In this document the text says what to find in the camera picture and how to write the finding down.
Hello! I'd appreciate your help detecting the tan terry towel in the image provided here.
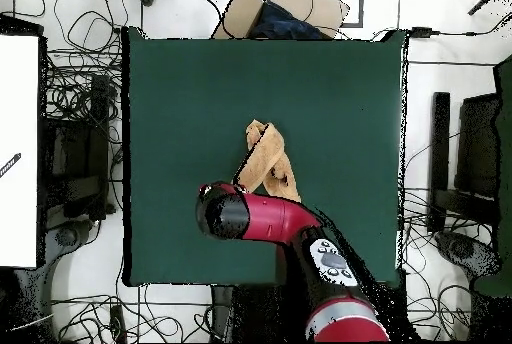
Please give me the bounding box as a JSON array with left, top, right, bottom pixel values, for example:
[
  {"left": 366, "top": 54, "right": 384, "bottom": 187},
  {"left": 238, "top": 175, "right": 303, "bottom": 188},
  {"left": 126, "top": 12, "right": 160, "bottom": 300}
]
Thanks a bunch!
[{"left": 231, "top": 118, "right": 302, "bottom": 204}]

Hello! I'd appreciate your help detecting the dark green table cloth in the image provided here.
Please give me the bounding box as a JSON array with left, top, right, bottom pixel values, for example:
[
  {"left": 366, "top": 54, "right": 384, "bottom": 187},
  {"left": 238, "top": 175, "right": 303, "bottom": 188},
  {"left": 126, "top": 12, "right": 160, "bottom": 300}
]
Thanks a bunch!
[{"left": 121, "top": 26, "right": 408, "bottom": 288}]

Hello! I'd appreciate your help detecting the dark blue garment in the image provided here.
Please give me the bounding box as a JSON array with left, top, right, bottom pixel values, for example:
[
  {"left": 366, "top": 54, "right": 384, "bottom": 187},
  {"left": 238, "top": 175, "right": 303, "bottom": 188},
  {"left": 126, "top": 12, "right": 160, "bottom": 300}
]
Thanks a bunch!
[{"left": 249, "top": 0, "right": 325, "bottom": 40}]

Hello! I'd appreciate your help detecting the cardboard box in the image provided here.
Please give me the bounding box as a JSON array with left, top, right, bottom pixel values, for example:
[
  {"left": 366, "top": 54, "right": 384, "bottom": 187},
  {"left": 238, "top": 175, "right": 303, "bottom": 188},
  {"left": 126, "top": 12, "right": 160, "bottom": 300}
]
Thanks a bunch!
[{"left": 211, "top": 0, "right": 351, "bottom": 40}]

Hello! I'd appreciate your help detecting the black box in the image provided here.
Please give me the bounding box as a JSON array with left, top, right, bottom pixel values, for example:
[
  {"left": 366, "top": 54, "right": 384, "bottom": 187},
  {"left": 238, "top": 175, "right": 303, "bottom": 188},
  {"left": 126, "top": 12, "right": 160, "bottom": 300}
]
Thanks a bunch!
[{"left": 385, "top": 269, "right": 408, "bottom": 329}]

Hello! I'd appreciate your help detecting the grey swivel base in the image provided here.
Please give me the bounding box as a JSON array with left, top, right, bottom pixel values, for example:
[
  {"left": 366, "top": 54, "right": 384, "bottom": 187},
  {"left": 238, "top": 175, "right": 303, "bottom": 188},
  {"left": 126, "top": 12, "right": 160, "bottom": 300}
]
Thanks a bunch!
[
  {"left": 435, "top": 229, "right": 503, "bottom": 281},
  {"left": 15, "top": 219, "right": 97, "bottom": 341}
]

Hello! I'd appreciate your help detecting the black power strip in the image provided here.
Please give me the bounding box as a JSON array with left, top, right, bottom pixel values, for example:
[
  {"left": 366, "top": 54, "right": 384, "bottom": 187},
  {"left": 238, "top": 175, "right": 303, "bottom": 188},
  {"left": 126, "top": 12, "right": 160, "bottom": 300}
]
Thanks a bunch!
[{"left": 109, "top": 304, "right": 127, "bottom": 343}]

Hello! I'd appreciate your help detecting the white panel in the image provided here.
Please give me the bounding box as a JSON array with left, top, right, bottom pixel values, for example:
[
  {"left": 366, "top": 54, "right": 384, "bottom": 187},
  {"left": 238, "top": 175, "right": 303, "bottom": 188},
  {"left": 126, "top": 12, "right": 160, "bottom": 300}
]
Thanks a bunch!
[{"left": 0, "top": 34, "right": 40, "bottom": 268}]

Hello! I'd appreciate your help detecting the black strip label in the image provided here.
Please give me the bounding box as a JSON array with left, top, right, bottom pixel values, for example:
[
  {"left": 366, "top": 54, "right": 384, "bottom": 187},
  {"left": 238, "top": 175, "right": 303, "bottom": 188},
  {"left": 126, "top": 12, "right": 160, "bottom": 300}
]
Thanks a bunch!
[{"left": 0, "top": 152, "right": 22, "bottom": 179}]

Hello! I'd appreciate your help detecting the green fabric drape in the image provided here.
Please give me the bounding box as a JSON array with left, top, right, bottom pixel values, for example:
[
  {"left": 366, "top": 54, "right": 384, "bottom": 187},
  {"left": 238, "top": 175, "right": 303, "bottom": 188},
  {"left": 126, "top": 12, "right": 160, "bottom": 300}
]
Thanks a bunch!
[{"left": 473, "top": 53, "right": 512, "bottom": 297}]

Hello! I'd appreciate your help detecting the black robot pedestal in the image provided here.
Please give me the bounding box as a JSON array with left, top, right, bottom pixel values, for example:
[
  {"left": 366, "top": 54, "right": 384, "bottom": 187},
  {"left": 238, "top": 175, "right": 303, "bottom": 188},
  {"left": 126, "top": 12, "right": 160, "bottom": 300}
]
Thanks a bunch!
[{"left": 210, "top": 284, "right": 309, "bottom": 343}]

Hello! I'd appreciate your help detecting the black cable tangle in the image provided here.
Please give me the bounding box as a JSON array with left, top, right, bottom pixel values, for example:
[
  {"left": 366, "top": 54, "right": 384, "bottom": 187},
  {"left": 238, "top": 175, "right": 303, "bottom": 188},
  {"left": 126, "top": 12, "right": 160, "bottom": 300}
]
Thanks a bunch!
[
  {"left": 399, "top": 187, "right": 497, "bottom": 341},
  {"left": 41, "top": 0, "right": 129, "bottom": 209},
  {"left": 51, "top": 293, "right": 213, "bottom": 343}
]

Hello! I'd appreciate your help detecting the grey square frame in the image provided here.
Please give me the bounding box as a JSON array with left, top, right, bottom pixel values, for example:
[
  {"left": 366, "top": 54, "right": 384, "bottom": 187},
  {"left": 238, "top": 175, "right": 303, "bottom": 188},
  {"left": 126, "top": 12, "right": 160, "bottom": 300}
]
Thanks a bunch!
[{"left": 306, "top": 0, "right": 365, "bottom": 28}]

